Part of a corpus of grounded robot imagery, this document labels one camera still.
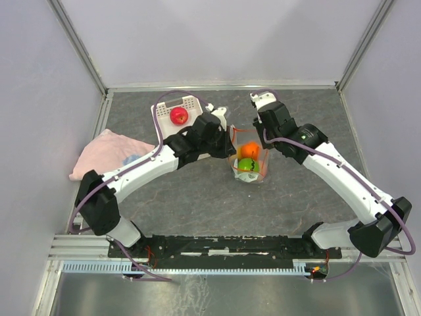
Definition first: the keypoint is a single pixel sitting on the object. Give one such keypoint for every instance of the clear orange zip top bag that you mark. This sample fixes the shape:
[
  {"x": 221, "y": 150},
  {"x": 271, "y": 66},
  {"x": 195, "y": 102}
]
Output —
[{"x": 238, "y": 138}]

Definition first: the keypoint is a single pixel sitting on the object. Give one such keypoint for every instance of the orange toy fruit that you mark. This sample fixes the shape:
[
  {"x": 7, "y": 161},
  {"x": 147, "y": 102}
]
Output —
[{"x": 251, "y": 150}]

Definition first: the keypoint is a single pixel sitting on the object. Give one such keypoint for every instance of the pink red toy fruit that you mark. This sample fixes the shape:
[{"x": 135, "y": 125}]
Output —
[{"x": 179, "y": 116}]

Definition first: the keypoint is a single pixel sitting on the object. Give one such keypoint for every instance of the pink folded cloth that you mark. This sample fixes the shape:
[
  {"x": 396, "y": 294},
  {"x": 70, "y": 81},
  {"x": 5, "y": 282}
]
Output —
[{"x": 107, "y": 152}]

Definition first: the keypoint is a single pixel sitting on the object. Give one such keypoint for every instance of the white perforated plastic basket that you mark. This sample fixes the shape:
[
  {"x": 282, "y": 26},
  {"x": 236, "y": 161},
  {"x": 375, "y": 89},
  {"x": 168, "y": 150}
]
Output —
[{"x": 169, "y": 117}]

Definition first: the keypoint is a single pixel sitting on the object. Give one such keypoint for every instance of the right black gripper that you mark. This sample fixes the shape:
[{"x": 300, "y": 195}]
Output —
[{"x": 259, "y": 128}]

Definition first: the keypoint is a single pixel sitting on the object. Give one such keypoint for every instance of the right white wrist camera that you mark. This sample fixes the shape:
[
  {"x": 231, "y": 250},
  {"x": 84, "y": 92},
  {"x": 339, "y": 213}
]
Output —
[{"x": 263, "y": 97}]

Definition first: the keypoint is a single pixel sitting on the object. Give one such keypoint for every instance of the green watermelon toy ball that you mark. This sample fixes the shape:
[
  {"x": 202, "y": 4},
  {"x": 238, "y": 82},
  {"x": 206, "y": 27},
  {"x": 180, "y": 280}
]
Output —
[{"x": 248, "y": 165}]

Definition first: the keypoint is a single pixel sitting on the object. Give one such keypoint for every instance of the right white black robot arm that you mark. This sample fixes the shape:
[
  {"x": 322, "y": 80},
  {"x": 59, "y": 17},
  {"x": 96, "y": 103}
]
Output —
[{"x": 379, "y": 216}]

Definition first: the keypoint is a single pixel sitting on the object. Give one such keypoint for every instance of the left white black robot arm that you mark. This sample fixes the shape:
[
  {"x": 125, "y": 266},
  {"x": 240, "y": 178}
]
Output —
[{"x": 99, "y": 195}]

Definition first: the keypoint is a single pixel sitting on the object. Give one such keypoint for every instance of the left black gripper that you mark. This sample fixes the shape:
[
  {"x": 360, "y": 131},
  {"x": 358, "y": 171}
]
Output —
[{"x": 228, "y": 149}]

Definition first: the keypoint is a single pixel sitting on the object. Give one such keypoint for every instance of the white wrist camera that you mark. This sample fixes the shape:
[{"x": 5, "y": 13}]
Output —
[
  {"x": 263, "y": 97},
  {"x": 220, "y": 113}
]

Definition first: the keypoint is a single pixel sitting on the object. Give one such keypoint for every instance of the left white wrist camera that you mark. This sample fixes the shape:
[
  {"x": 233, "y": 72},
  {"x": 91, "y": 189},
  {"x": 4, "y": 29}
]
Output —
[{"x": 220, "y": 113}]

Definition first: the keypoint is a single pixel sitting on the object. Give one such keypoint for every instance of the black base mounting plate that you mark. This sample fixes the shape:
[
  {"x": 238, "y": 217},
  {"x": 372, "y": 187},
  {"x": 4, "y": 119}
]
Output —
[{"x": 228, "y": 252}]

